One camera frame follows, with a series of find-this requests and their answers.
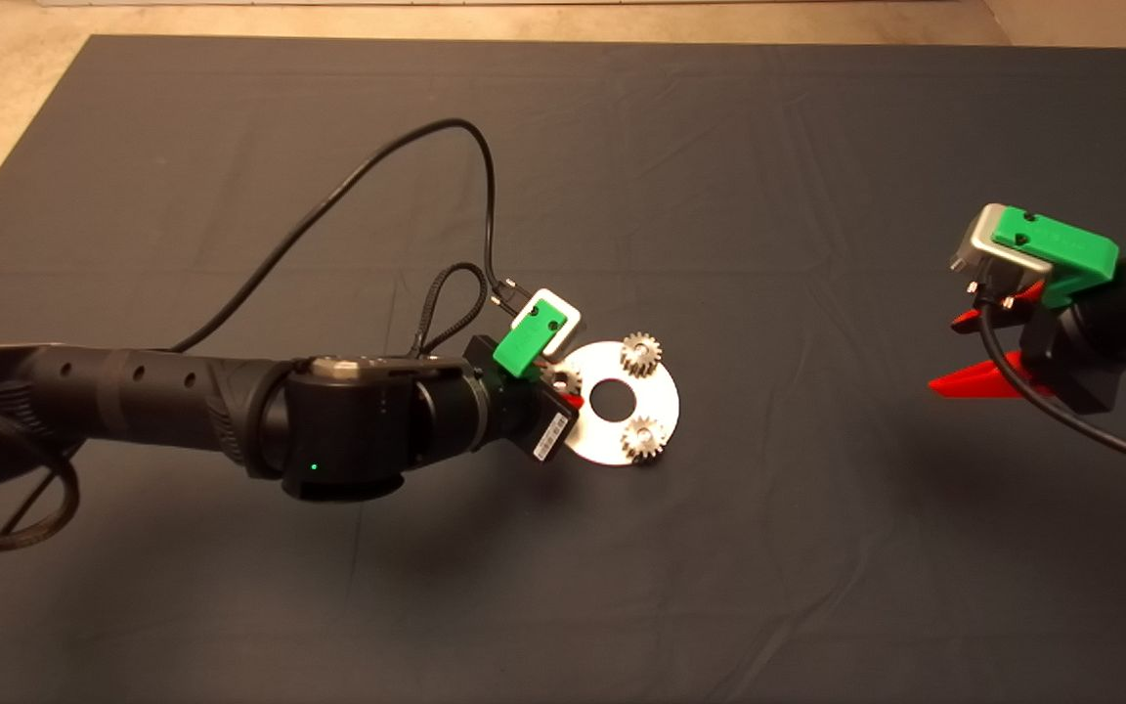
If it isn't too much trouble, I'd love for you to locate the green right camera mount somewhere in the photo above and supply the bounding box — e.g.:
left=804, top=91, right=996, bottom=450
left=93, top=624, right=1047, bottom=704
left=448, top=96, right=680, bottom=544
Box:
left=991, top=205, right=1119, bottom=309

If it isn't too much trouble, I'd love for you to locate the thick braided black cable loop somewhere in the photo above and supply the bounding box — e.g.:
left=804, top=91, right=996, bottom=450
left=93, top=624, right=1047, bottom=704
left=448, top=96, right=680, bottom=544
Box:
left=0, top=391, right=82, bottom=555

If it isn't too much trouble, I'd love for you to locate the round metal carrier plate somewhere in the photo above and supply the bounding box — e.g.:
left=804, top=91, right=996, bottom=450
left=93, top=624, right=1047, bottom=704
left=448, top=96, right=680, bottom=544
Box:
left=563, top=340, right=681, bottom=466

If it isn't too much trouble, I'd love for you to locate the silver left camera box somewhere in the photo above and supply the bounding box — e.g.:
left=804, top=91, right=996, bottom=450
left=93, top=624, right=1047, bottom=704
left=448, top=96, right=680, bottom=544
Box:
left=511, top=287, right=582, bottom=358

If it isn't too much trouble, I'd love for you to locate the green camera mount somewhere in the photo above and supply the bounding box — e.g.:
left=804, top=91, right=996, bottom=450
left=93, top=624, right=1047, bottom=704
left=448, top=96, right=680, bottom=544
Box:
left=991, top=205, right=1119, bottom=309
left=493, top=298, right=569, bottom=380

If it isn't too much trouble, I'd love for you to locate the smooth black camera cable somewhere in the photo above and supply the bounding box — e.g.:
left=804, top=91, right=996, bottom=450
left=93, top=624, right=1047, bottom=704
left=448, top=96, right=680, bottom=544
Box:
left=0, top=118, right=525, bottom=613
left=974, top=284, right=1126, bottom=479

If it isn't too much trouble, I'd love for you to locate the braided black left arm cable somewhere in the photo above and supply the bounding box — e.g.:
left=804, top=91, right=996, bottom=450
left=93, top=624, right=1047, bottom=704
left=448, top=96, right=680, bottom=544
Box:
left=411, top=262, right=491, bottom=358

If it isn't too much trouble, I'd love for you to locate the smooth black left camera cable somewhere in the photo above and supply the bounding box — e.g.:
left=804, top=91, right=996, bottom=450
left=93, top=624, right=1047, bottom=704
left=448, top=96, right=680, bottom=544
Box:
left=0, top=118, right=525, bottom=613

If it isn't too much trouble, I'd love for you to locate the silver right camera box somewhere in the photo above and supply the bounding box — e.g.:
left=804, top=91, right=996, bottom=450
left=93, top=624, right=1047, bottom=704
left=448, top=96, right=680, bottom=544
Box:
left=949, top=203, right=1053, bottom=304

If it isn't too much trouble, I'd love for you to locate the dark grey table cloth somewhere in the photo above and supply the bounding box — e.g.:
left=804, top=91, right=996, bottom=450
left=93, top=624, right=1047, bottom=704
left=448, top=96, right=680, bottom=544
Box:
left=0, top=35, right=1126, bottom=704

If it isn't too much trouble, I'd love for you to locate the silver camera box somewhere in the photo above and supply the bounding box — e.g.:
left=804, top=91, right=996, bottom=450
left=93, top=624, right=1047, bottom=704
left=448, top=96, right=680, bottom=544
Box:
left=949, top=203, right=1053, bottom=304
left=511, top=287, right=582, bottom=358

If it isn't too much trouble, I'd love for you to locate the green left camera mount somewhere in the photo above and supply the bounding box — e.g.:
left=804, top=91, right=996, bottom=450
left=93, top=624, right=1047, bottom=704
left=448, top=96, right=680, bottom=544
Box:
left=493, top=298, right=569, bottom=380

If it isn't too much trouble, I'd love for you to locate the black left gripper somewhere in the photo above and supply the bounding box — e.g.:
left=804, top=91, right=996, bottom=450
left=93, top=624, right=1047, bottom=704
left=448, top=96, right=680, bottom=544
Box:
left=465, top=335, right=586, bottom=466

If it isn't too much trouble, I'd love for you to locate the smooth black right camera cable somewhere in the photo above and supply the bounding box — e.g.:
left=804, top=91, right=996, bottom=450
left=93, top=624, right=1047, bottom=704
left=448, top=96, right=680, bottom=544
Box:
left=974, top=284, right=1126, bottom=479

